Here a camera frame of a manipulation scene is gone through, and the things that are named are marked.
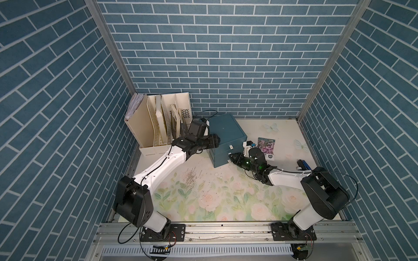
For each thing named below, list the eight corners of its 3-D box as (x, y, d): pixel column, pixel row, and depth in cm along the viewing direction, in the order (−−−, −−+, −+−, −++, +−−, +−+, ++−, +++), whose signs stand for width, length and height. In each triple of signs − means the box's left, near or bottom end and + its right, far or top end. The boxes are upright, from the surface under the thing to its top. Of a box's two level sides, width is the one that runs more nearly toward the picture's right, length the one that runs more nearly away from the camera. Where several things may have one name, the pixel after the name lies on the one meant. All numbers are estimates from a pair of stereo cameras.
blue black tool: (299, 170, 98) (302, 167, 95) (297, 162, 101) (299, 159, 98) (308, 170, 98) (311, 167, 95) (305, 162, 101) (307, 159, 98)
